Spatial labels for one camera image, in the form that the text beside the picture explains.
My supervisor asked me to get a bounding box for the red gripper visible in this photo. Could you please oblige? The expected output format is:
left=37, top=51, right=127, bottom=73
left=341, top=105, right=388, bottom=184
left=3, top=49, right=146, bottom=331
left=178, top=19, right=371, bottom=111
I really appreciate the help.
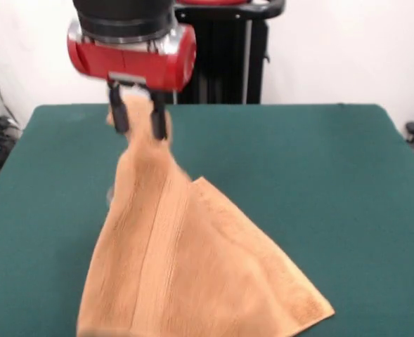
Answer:
left=67, top=24, right=198, bottom=142

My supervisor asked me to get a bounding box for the orange terry towel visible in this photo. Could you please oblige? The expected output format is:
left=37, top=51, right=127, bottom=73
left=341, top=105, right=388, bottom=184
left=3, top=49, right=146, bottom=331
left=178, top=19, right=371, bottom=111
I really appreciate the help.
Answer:
left=75, top=93, right=336, bottom=337

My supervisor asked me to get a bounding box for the dark green table cloth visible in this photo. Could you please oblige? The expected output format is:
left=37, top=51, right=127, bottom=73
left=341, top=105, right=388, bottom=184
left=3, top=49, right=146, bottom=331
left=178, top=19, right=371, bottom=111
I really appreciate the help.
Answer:
left=0, top=103, right=414, bottom=337

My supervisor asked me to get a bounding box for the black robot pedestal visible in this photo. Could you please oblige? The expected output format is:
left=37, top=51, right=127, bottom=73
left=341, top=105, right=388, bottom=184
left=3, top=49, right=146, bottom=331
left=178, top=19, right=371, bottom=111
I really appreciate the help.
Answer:
left=173, top=0, right=285, bottom=105

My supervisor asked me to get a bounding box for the black cable bundle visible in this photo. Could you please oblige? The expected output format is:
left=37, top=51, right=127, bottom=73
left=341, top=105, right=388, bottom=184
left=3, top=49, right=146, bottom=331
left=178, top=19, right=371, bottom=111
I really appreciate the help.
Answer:
left=0, top=114, right=23, bottom=184

